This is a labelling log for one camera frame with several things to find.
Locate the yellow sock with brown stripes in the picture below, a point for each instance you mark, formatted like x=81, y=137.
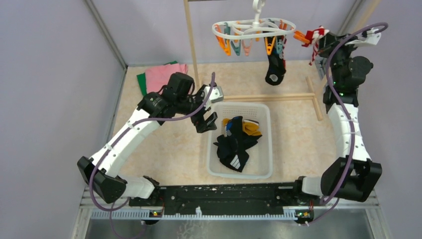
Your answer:
x=226, y=121

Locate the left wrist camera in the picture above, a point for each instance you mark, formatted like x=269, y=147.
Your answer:
x=212, y=95

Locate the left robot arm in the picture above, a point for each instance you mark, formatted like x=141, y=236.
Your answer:
x=172, y=103

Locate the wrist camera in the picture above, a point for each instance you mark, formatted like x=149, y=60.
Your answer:
x=368, y=38
x=212, y=95

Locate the green cloth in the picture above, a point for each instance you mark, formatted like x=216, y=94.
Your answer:
x=142, y=82

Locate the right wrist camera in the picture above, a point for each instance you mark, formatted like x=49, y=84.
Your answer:
x=368, y=38

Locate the white plastic basket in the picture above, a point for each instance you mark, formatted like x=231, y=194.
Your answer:
x=260, y=162

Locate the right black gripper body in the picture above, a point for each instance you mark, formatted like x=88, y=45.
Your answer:
x=325, y=51

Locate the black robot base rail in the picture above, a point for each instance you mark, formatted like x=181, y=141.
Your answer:
x=258, y=200

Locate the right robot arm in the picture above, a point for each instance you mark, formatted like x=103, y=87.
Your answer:
x=353, y=175

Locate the red white striped sock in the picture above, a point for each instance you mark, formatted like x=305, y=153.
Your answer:
x=313, y=37

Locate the white round clip hanger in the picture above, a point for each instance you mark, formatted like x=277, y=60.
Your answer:
x=237, y=36

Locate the pink cloth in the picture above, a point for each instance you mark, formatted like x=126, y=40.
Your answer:
x=158, y=76

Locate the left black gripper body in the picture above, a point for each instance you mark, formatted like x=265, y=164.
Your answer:
x=198, y=119

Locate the black sock with grey patches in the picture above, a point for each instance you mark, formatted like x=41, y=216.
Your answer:
x=234, y=127

